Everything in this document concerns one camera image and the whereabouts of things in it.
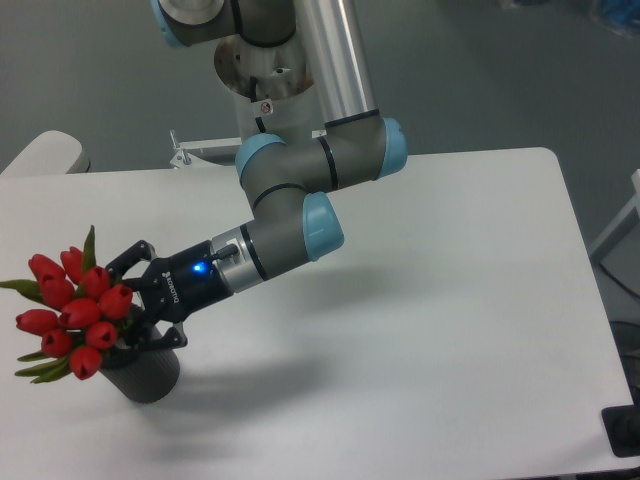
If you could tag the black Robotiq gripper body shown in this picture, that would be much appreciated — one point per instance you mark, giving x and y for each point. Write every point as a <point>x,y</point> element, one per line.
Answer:
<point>173,288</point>

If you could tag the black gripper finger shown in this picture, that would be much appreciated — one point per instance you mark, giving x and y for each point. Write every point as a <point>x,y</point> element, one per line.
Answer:
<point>141,334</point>
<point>139,251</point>

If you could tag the red tulip bouquet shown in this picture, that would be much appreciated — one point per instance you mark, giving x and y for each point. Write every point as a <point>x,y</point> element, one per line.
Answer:
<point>82,313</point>

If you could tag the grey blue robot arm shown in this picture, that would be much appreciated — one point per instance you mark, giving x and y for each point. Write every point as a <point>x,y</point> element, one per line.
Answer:
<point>286,185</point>

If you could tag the dark grey ribbed vase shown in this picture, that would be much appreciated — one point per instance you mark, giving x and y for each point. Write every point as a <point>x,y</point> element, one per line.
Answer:
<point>142,377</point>

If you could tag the white chair armrest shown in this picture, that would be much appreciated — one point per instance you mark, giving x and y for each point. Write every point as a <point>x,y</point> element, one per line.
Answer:
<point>51,153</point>

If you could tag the black device at table edge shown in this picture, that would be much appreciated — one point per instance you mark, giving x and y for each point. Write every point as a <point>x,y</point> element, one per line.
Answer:
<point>622,429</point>

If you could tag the blue objects top right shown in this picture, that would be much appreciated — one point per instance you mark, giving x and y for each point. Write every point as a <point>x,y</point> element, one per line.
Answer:
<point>620,16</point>

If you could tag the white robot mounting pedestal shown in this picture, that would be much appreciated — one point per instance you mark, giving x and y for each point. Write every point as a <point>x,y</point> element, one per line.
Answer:
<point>272,91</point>

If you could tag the white furniture frame right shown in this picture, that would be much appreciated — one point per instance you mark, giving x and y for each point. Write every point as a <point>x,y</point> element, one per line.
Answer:
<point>618,228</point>

